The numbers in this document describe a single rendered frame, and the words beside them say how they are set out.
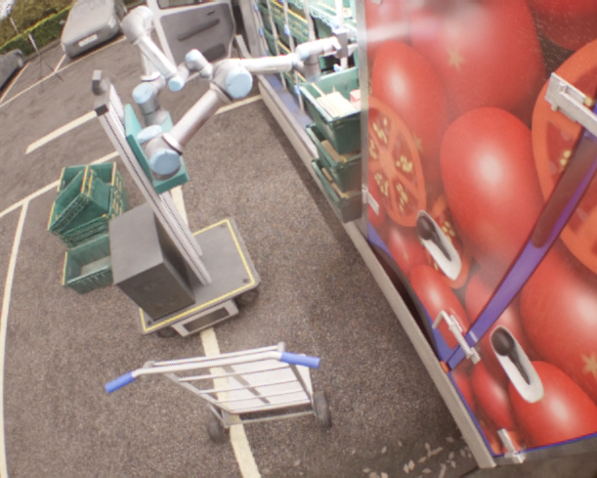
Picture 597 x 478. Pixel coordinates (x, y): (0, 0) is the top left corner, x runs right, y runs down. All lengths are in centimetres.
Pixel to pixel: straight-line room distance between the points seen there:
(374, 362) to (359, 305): 44
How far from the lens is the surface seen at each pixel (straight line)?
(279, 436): 239
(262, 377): 247
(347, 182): 192
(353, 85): 203
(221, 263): 257
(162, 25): 457
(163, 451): 265
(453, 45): 96
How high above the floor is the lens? 234
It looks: 53 degrees down
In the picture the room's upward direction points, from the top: 13 degrees counter-clockwise
